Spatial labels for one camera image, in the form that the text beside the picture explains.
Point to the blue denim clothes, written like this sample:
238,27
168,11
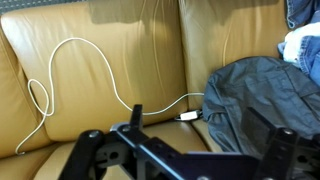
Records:
311,56

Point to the white cloth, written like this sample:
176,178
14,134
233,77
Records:
296,43

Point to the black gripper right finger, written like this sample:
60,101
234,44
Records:
290,156

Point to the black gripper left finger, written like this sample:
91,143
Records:
100,156

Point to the black backpack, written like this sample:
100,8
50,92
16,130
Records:
253,86

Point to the white power adapter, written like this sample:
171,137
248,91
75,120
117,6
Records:
188,115

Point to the tan leather sofa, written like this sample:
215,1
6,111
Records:
150,66

